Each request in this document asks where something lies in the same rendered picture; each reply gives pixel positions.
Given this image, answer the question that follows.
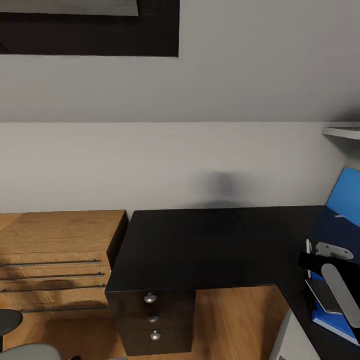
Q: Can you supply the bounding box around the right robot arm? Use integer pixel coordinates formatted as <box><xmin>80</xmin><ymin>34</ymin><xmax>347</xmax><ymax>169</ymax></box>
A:
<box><xmin>298</xmin><ymin>242</ymin><xmax>360</xmax><ymax>345</ymax></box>

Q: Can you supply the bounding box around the notebook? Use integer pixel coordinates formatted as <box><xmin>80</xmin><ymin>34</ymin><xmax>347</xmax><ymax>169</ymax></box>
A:
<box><xmin>305</xmin><ymin>277</ymin><xmax>343</xmax><ymax>315</ymax></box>

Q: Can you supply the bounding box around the swivel chair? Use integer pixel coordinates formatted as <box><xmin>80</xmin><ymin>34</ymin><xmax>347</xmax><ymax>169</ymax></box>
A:
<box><xmin>0</xmin><ymin>309</ymin><xmax>81</xmax><ymax>360</ymax></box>

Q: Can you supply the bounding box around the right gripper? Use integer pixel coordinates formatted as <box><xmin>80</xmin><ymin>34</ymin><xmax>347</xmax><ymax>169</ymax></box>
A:
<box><xmin>298</xmin><ymin>251</ymin><xmax>326</xmax><ymax>277</ymax></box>

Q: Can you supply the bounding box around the folder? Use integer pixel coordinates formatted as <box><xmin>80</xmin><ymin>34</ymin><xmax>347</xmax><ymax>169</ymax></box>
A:
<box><xmin>305</xmin><ymin>269</ymin><xmax>360</xmax><ymax>346</ymax></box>

